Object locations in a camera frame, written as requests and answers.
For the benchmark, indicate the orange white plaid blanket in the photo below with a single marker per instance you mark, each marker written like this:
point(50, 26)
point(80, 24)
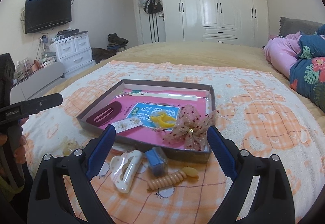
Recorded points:
point(256, 111)

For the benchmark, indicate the yellow bed sheet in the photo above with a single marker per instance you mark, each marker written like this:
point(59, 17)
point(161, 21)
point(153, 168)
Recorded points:
point(202, 54)

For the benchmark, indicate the clear amber hair claw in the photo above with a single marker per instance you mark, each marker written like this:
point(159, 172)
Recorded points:
point(68, 146)

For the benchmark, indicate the pink folded quilt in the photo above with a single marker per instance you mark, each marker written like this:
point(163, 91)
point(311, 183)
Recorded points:
point(281, 52)

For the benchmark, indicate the grey bench seat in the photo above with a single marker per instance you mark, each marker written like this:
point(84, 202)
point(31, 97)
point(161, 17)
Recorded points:
point(38, 83)

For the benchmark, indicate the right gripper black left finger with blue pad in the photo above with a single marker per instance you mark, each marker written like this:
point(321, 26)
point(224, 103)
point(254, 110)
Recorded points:
point(49, 201)

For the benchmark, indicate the dark clothes pile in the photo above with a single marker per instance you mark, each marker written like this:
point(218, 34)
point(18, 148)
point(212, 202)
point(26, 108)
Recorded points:
point(115, 43)

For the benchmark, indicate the maroon oval hair clip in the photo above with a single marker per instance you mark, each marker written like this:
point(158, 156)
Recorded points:
point(105, 114)

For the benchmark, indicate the white drawer cabinet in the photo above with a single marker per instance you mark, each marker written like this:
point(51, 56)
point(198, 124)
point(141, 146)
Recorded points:
point(74, 53)

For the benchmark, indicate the earrings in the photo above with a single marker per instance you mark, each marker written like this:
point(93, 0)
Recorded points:
point(127, 124)

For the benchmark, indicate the hanging bags on door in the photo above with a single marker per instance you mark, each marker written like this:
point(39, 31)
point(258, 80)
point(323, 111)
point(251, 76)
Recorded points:
point(150, 6)

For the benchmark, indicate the blue floral quilt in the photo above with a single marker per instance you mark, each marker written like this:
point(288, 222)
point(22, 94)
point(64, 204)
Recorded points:
point(307, 75)

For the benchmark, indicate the blue small box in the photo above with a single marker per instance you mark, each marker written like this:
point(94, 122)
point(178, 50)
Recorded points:
point(157, 161)

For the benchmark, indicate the black set-top box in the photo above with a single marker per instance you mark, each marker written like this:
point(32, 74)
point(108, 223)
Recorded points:
point(67, 33)

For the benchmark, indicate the polka dot mesh bow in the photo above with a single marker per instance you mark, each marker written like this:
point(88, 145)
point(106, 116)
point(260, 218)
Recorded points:
point(191, 128)

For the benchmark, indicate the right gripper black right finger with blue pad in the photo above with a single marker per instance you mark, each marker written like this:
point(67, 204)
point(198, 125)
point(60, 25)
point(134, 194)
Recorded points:
point(273, 201)

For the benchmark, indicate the white cloud hair clip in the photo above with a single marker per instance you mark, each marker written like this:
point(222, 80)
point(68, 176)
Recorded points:
point(123, 169)

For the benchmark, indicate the grey headboard cushion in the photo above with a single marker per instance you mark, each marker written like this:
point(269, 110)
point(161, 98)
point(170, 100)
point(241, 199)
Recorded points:
point(292, 26)

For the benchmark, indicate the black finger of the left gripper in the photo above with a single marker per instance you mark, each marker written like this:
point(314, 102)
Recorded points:
point(34, 106)

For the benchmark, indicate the black wall television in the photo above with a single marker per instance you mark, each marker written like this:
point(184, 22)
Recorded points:
point(44, 14)

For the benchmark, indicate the brown shallow cardboard box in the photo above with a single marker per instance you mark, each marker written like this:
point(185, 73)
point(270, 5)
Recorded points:
point(175, 154)

